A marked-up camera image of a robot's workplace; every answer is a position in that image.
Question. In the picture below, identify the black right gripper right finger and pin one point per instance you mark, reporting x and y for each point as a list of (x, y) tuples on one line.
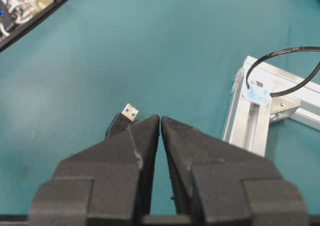
[(217, 183)]

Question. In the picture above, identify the blue tape patch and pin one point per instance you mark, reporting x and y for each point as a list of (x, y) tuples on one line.
[(257, 95)]

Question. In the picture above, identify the black zip tie loop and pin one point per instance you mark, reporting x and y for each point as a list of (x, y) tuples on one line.
[(286, 76)]

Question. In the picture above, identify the aluminium extrusion frame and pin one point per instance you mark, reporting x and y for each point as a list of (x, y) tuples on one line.
[(247, 123)]

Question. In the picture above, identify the black table edge rail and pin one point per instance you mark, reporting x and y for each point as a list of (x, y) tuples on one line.
[(31, 24)]

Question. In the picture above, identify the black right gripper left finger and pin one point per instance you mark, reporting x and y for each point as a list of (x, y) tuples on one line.
[(109, 183)]

